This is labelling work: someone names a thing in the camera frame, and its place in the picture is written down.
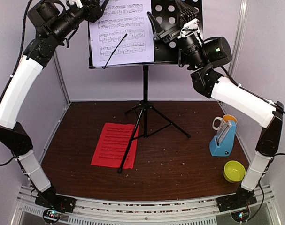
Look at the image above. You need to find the black music stand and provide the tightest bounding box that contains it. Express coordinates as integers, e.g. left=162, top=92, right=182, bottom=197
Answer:
left=87, top=0, right=205, bottom=174

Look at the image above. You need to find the lavender sheet music page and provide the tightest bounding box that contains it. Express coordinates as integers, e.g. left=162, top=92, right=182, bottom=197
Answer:
left=89, top=0, right=154, bottom=67

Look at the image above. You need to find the red sheet music page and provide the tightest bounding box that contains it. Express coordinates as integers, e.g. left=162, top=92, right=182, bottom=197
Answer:
left=91, top=123, right=135, bottom=168

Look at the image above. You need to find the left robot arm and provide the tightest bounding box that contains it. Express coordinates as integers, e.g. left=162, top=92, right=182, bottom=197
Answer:
left=0, top=0, right=108, bottom=208

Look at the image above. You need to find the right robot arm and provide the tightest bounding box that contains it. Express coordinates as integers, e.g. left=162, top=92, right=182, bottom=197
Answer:
left=147, top=9, right=285, bottom=207

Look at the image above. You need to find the white mug orange inside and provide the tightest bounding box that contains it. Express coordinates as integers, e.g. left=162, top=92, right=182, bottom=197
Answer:
left=212, top=114, right=238, bottom=131

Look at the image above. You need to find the blue metronome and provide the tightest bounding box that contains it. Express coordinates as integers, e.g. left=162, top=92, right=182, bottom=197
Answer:
left=209, top=120, right=236, bottom=157

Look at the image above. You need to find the yellow-green bowl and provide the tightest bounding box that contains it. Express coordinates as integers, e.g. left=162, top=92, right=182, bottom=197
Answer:
left=223, top=160, right=246, bottom=183

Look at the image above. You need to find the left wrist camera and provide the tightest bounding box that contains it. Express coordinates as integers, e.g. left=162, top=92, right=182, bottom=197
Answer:
left=66, top=0, right=83, bottom=8

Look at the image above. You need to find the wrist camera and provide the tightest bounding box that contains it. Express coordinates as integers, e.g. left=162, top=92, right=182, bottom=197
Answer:
left=66, top=0, right=83, bottom=8
left=177, top=6, right=200, bottom=39

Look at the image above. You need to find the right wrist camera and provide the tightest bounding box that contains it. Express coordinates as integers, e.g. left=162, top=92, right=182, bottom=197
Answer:
left=177, top=6, right=200, bottom=39

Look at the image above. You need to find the left aluminium frame post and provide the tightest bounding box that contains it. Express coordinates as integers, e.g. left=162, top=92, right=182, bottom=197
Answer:
left=40, top=0, right=71, bottom=105

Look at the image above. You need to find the aluminium frame post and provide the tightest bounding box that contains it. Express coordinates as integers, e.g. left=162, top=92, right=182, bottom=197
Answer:
left=228, top=0, right=249, bottom=78
left=40, top=0, right=71, bottom=105

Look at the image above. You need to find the right aluminium frame post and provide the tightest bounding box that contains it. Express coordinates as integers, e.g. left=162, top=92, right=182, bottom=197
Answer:
left=228, top=0, right=249, bottom=78

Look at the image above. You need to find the front aluminium rail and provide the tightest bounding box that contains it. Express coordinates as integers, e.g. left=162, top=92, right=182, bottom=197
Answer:
left=9, top=185, right=283, bottom=225

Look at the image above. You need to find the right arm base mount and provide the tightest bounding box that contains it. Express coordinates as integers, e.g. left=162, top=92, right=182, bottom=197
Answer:
left=216, top=194, right=257, bottom=223

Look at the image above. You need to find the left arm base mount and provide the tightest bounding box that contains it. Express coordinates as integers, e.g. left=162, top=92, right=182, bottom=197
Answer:
left=35, top=195, right=76, bottom=224

